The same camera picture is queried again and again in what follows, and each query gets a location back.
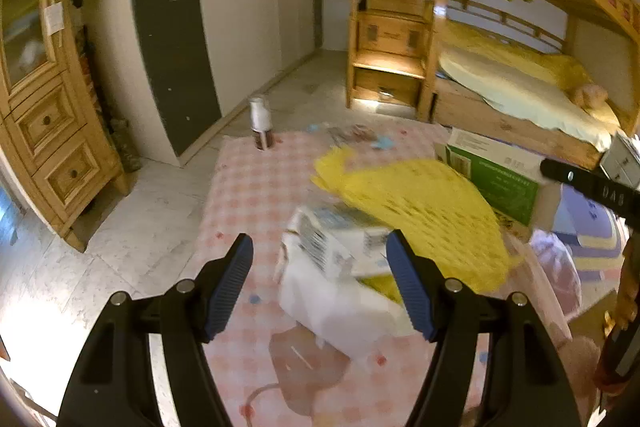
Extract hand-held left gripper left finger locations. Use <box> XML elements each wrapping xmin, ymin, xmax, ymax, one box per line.
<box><xmin>59</xmin><ymin>233</ymin><xmax>254</xmax><ymax>427</ymax></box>

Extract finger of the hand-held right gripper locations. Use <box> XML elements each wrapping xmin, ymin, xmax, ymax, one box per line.
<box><xmin>540</xmin><ymin>158</ymin><xmax>640</xmax><ymax>220</ymax></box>

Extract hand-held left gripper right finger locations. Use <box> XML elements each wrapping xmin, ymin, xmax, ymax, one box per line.
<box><xmin>386</xmin><ymin>229</ymin><xmax>583</xmax><ymax>427</ymax></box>

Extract pink plastic bag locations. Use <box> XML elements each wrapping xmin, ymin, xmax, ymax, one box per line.
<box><xmin>525</xmin><ymin>229</ymin><xmax>583</xmax><ymax>323</ymax></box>

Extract white printed carton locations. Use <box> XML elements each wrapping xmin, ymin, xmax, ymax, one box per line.
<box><xmin>285</xmin><ymin>204</ymin><xmax>401</xmax><ymax>280</ymax></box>

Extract grey nightstand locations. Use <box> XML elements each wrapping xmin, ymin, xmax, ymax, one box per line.
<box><xmin>599</xmin><ymin>131</ymin><xmax>640</xmax><ymax>188</ymax></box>

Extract green and white cardboard box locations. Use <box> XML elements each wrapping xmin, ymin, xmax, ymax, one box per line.
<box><xmin>434</xmin><ymin>127</ymin><xmax>556</xmax><ymax>228</ymax></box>

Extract beige plush toy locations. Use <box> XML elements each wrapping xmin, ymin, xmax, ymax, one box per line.
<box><xmin>570</xmin><ymin>83</ymin><xmax>610</xmax><ymax>110</ymax></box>

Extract wooden bunk bed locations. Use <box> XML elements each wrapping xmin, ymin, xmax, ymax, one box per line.
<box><xmin>430</xmin><ymin>0</ymin><xmax>640</xmax><ymax>170</ymax></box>

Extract yellow foam mesh sheet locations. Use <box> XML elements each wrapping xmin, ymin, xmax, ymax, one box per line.
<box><xmin>311</xmin><ymin>146</ymin><xmax>512</xmax><ymax>303</ymax></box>

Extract cream blanket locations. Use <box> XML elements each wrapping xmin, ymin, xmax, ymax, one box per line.
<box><xmin>437</xmin><ymin>44</ymin><xmax>613</xmax><ymax>152</ymax></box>

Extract pink checkered tablecloth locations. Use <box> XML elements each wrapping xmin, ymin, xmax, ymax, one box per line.
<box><xmin>145</xmin><ymin>124</ymin><xmax>576</xmax><ymax>427</ymax></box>

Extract yellow bedsheet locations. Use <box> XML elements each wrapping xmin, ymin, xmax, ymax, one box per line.
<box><xmin>440</xmin><ymin>22</ymin><xmax>621</xmax><ymax>132</ymax></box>

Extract white and brown bottle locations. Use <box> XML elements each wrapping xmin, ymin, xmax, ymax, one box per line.
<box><xmin>249</xmin><ymin>96</ymin><xmax>275</xmax><ymax>152</ymax></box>

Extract camouflage bag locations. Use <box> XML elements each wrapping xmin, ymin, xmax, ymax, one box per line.
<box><xmin>107</xmin><ymin>117</ymin><xmax>143</xmax><ymax>172</ymax></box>

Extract wooden stair drawers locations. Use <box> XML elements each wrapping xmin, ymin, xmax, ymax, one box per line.
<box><xmin>347</xmin><ymin>0</ymin><xmax>441</xmax><ymax>118</ymax></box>

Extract wooden cabinet with drawers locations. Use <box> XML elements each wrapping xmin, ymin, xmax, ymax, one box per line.
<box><xmin>0</xmin><ymin>0</ymin><xmax>131</xmax><ymax>253</ymax></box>

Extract white wardrobe with dark panel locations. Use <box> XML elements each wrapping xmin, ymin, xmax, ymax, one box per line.
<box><xmin>80</xmin><ymin>0</ymin><xmax>326</xmax><ymax>168</ymax></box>

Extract white paper note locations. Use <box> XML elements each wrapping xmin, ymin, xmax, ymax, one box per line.
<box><xmin>44</xmin><ymin>4</ymin><xmax>65</xmax><ymax>32</ymax></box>

